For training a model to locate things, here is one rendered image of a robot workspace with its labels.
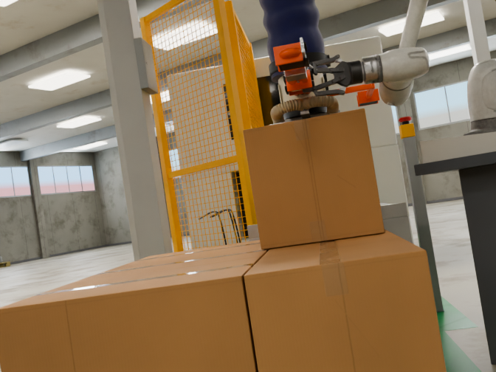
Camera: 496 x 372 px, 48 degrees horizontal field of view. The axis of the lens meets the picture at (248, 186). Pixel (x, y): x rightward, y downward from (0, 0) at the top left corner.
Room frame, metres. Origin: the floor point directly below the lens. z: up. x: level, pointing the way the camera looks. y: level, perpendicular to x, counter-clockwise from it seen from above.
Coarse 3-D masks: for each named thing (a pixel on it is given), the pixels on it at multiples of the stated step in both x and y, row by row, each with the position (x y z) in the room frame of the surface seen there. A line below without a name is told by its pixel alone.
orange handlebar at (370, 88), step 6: (294, 48) 1.45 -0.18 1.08; (282, 54) 1.46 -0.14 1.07; (288, 54) 1.45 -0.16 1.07; (294, 54) 1.45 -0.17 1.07; (306, 78) 1.73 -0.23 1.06; (366, 84) 2.09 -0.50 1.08; (372, 84) 2.10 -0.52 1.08; (348, 90) 2.10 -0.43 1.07; (354, 90) 2.10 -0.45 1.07; (360, 90) 2.10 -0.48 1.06; (372, 90) 2.13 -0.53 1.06; (366, 96) 2.29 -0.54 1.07
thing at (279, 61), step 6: (276, 48) 1.47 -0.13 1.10; (282, 48) 1.47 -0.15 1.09; (288, 48) 1.46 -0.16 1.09; (300, 48) 1.46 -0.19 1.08; (276, 54) 1.47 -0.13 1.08; (300, 54) 1.46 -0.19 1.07; (276, 60) 1.47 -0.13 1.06; (282, 60) 1.47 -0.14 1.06; (288, 60) 1.46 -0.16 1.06; (294, 60) 1.46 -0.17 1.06; (300, 60) 1.46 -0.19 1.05; (282, 66) 1.49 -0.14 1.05; (288, 66) 1.50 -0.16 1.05; (294, 66) 1.51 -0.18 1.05; (300, 66) 1.52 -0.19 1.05
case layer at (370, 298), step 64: (192, 256) 2.05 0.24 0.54; (256, 256) 1.65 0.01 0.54; (320, 256) 1.38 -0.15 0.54; (384, 256) 1.20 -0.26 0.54; (0, 320) 1.31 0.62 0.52; (64, 320) 1.29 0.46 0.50; (128, 320) 1.27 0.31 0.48; (192, 320) 1.25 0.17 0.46; (256, 320) 1.23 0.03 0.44; (320, 320) 1.22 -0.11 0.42; (384, 320) 1.20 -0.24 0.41
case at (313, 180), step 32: (256, 128) 1.83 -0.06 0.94; (288, 128) 1.81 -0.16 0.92; (320, 128) 1.79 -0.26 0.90; (352, 128) 1.77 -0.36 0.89; (256, 160) 1.83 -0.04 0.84; (288, 160) 1.81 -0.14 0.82; (320, 160) 1.79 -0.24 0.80; (352, 160) 1.77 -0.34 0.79; (256, 192) 1.83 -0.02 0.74; (288, 192) 1.81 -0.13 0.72; (320, 192) 1.79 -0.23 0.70; (352, 192) 1.78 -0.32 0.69; (288, 224) 1.82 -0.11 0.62; (320, 224) 1.80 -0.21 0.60; (352, 224) 1.78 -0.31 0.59
